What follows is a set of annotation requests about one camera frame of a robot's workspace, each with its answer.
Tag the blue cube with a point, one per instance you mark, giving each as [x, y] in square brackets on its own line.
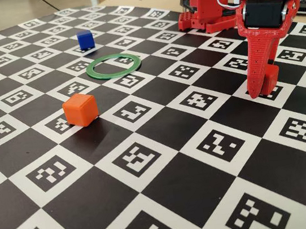
[85, 40]

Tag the orange cube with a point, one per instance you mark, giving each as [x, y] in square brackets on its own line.
[79, 110]

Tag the black white marker mat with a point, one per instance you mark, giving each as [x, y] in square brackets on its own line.
[180, 187]

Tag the red cube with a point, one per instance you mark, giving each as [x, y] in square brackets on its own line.
[272, 80]

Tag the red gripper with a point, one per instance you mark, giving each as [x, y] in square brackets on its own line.
[265, 13]

